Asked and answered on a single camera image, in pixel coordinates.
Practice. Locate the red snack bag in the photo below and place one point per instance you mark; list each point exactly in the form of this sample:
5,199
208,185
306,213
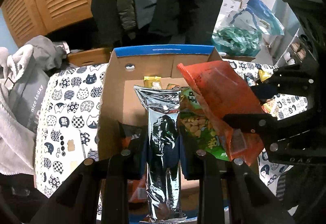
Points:
221,91

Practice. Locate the cat pattern white cloth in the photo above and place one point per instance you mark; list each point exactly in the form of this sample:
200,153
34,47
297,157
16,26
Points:
67,128

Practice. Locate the green label fried snack bag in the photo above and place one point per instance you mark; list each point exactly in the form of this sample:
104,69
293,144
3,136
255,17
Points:
195,124

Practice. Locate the blue cardboard box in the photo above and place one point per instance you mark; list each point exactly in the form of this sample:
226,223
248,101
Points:
126,69

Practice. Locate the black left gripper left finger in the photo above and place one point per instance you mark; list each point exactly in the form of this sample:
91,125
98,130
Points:
76,199

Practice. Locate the silver foil snack bag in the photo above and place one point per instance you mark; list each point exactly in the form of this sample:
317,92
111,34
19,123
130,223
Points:
163,180

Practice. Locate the hanging dark coats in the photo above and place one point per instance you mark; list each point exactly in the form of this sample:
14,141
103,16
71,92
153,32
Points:
149,22

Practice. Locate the orange striped chips bag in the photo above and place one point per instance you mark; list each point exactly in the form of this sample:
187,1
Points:
270,107

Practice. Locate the blue white plastic bag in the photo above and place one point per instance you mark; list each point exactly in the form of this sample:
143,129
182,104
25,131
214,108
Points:
256,16

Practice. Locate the grey clothes pile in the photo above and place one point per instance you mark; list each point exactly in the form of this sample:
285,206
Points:
24,81

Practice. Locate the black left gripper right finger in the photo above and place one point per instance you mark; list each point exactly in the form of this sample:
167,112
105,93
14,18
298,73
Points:
230,192

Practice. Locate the white shoe rack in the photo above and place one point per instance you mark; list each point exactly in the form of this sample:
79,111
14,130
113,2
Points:
296,50

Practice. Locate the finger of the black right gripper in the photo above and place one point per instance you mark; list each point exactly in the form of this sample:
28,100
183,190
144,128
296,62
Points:
272,130
296,80

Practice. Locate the teal box with bags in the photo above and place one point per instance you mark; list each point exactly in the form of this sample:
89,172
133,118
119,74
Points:
237,42

